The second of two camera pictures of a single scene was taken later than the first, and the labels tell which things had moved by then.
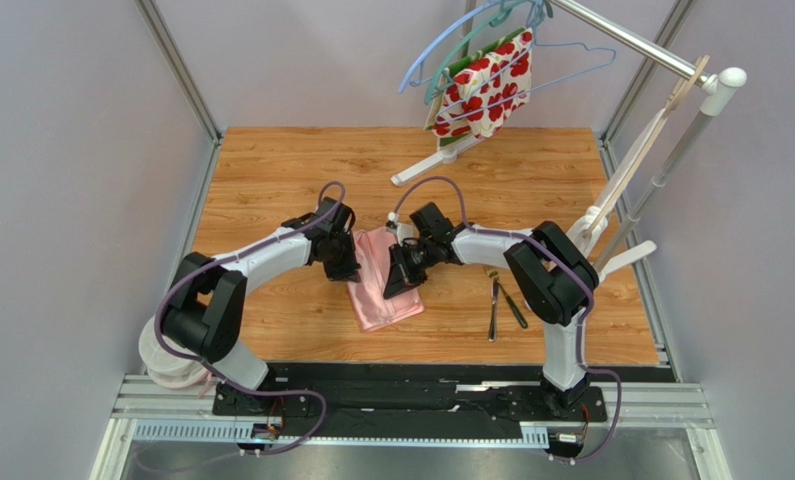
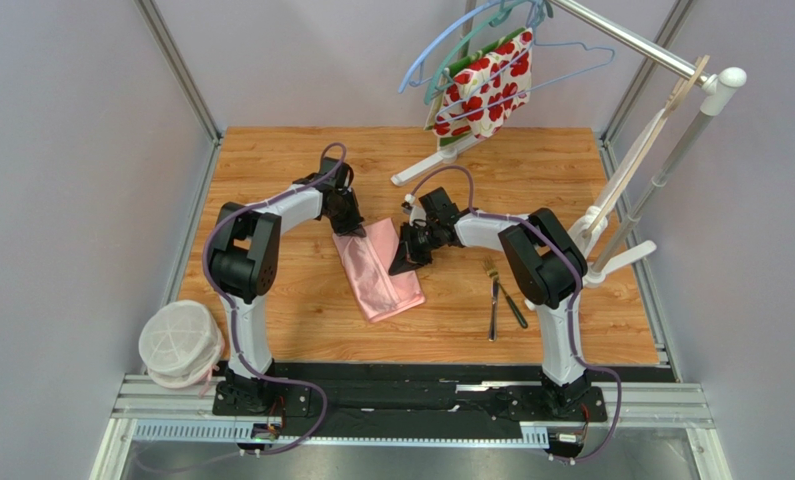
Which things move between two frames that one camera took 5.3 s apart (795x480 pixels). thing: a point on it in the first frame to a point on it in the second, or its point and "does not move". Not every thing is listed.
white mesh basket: x=163 y=368 does not move
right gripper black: x=408 y=259 to x=416 y=239
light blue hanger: x=456 y=21 does not move
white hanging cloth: x=592 y=222 does not move
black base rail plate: x=423 y=399 does not move
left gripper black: x=349 y=270 to x=352 y=227
